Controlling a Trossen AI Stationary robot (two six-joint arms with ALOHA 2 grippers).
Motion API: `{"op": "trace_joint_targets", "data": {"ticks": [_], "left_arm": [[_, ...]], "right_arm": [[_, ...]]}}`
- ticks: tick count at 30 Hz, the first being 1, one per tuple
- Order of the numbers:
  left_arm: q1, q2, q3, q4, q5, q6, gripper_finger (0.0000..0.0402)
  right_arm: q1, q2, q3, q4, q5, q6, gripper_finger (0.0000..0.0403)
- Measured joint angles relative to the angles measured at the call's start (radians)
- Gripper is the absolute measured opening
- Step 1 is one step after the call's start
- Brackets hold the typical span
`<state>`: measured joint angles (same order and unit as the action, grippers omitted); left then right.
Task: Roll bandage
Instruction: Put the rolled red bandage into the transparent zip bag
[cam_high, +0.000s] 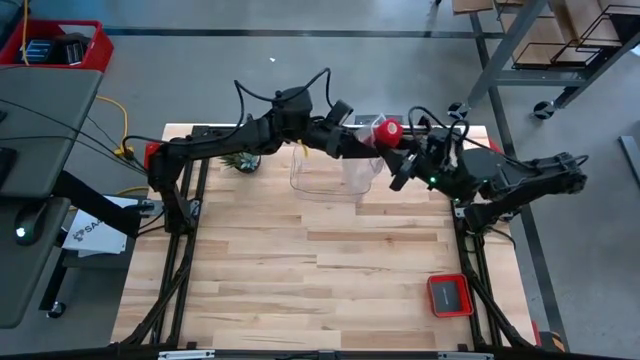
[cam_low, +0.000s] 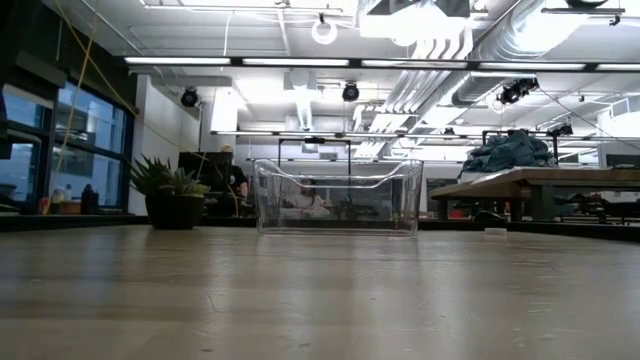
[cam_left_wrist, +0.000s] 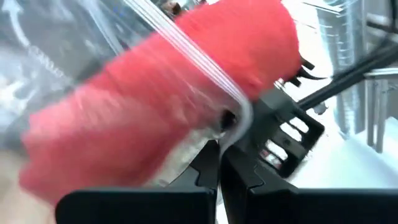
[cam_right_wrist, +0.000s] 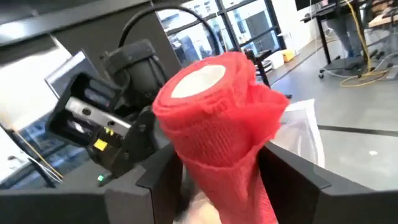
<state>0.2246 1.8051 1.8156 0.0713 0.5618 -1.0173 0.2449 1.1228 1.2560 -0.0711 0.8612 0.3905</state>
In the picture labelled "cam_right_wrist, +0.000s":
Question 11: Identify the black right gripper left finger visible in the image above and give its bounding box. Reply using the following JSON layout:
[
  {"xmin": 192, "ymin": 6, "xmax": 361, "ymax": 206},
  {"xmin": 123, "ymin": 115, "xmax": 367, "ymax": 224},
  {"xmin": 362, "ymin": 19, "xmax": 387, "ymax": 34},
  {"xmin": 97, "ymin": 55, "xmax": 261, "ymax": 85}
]
[{"xmin": 0, "ymin": 142, "xmax": 185, "ymax": 224}]

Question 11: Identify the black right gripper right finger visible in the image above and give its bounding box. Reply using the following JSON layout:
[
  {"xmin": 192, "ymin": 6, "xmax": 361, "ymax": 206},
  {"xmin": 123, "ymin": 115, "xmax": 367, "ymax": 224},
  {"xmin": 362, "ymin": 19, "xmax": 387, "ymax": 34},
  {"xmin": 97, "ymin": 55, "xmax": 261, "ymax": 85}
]
[{"xmin": 258, "ymin": 141, "xmax": 398, "ymax": 224}]

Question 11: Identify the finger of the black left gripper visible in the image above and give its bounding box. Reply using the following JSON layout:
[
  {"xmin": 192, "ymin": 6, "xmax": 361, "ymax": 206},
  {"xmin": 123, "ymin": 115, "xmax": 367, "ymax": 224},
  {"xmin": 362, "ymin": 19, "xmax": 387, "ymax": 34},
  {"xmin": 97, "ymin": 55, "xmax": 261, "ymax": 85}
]
[{"xmin": 109, "ymin": 105, "xmax": 157, "ymax": 180}]

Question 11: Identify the red bandage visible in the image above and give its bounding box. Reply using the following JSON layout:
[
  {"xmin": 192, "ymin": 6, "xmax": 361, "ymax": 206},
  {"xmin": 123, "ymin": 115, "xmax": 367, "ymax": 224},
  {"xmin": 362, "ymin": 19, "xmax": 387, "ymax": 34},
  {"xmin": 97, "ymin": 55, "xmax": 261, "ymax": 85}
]
[{"xmin": 151, "ymin": 51, "xmax": 290, "ymax": 224}]

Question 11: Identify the clear plastic zip bag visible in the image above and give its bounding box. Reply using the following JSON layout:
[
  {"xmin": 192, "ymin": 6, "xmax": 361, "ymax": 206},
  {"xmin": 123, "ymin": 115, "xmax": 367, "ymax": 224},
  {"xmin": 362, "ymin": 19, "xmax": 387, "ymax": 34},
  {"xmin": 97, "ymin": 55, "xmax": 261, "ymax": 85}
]
[{"xmin": 270, "ymin": 98, "xmax": 326, "ymax": 169}]

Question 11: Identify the black stand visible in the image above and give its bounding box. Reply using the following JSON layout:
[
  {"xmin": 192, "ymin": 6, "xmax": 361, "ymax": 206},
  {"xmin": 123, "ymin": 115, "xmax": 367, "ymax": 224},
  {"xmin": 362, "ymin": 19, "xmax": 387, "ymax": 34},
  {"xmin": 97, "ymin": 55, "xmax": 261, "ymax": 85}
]
[{"xmin": 244, "ymin": 49, "xmax": 274, "ymax": 88}]

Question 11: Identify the white box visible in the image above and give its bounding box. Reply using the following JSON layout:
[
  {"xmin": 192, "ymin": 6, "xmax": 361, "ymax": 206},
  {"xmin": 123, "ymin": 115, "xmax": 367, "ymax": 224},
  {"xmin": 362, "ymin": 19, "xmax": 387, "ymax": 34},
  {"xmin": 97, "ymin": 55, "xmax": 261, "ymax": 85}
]
[{"xmin": 264, "ymin": 50, "xmax": 285, "ymax": 70}]

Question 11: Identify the black framed window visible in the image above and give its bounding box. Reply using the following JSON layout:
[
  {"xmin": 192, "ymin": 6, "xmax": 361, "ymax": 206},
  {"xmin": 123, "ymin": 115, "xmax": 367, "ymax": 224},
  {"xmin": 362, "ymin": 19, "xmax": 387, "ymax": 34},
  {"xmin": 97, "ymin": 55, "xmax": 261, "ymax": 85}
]
[{"xmin": 157, "ymin": 0, "xmax": 285, "ymax": 68}]

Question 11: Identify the yellow box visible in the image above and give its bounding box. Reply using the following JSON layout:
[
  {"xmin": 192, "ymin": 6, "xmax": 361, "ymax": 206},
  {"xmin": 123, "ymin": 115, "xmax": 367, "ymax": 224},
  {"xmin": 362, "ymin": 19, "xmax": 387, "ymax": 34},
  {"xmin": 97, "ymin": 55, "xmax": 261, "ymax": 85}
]
[{"xmin": 281, "ymin": 49, "xmax": 296, "ymax": 63}]

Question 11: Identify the black wheeled desk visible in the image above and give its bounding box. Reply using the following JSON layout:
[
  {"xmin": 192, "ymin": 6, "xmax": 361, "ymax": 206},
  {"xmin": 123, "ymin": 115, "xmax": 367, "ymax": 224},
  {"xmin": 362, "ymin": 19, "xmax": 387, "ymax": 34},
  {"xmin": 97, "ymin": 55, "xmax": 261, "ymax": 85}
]
[{"xmin": 300, "ymin": 0, "xmax": 398, "ymax": 79}]

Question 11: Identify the standing person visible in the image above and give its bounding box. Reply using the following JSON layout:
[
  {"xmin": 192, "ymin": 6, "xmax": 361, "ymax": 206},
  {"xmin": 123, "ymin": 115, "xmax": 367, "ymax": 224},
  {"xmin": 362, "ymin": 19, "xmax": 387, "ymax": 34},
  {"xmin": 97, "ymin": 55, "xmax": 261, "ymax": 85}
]
[{"xmin": 325, "ymin": 12, "xmax": 366, "ymax": 59}]

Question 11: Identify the thin yellow wire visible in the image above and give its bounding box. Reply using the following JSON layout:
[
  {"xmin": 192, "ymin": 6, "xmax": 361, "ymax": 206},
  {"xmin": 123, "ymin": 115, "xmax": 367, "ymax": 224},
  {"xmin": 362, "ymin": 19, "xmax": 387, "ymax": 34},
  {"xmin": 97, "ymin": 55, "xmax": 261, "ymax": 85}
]
[{"xmin": 12, "ymin": 129, "xmax": 65, "ymax": 180}]

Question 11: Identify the black frame beam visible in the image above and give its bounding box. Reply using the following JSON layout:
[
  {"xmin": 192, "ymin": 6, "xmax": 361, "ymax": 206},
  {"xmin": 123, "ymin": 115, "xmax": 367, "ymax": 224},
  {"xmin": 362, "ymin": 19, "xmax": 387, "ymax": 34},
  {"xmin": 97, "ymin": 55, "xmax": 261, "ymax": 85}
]
[{"xmin": 0, "ymin": 0, "xmax": 150, "ymax": 47}]

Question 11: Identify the yellow floor cable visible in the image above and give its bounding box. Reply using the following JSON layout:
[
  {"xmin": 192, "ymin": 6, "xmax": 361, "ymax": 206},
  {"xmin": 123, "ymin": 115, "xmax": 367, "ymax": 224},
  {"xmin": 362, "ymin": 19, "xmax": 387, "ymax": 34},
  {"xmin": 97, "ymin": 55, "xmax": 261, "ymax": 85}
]
[{"xmin": 338, "ymin": 0, "xmax": 393, "ymax": 88}]

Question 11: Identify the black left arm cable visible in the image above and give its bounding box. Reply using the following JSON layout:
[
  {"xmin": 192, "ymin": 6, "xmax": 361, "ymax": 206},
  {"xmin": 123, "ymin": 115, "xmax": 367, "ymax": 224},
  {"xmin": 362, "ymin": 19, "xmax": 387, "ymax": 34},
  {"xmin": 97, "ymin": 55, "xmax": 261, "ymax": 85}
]
[{"xmin": 117, "ymin": 3, "xmax": 222, "ymax": 57}]

